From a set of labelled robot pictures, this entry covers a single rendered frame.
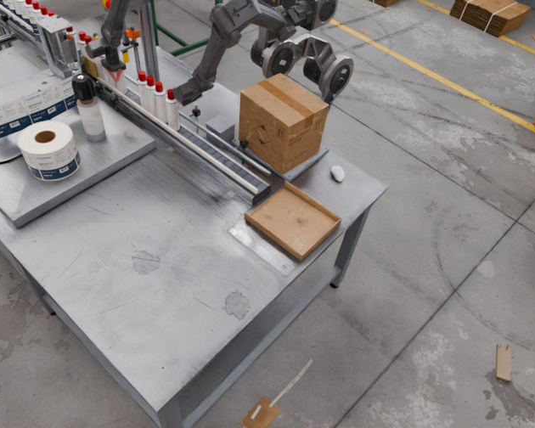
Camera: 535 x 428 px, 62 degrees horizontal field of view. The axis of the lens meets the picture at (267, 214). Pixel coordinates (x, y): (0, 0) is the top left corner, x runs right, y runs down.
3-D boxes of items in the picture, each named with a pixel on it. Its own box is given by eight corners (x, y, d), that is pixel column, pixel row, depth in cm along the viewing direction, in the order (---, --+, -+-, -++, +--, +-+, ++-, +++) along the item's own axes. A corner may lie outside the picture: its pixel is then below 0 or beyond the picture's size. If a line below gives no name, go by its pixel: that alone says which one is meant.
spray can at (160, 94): (154, 121, 209) (149, 82, 194) (164, 115, 212) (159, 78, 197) (162, 126, 207) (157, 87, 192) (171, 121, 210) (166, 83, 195)
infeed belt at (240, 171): (38, 45, 250) (36, 38, 247) (52, 40, 254) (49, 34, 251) (255, 202, 187) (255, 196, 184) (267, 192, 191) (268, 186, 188)
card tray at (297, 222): (244, 218, 182) (244, 211, 179) (284, 186, 196) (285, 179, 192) (301, 261, 170) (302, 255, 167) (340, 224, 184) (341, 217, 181)
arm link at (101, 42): (121, 39, 185) (109, 22, 185) (97, 47, 179) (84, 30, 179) (118, 56, 195) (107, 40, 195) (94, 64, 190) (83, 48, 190)
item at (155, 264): (-129, 99, 214) (-132, 96, 212) (105, 16, 283) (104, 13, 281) (157, 414, 133) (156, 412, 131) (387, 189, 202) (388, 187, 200)
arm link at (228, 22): (260, 13, 127) (241, -18, 127) (224, 43, 133) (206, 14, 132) (299, 30, 168) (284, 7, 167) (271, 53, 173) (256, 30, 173)
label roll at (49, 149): (31, 185, 178) (19, 159, 167) (27, 153, 189) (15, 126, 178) (84, 174, 184) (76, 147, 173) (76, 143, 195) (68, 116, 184)
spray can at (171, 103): (166, 128, 207) (161, 90, 191) (174, 123, 209) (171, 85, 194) (173, 133, 205) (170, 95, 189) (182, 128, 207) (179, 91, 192)
